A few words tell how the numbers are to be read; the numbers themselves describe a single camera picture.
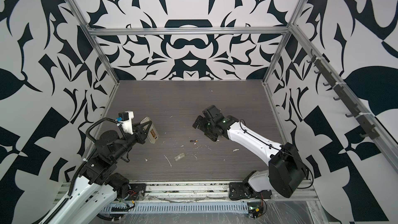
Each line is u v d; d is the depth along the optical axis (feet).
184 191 2.49
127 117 1.99
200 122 2.46
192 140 2.99
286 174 1.36
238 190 2.44
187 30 3.22
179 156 2.79
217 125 1.99
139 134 2.02
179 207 2.34
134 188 2.48
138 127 2.05
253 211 2.35
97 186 1.65
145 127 2.23
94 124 1.53
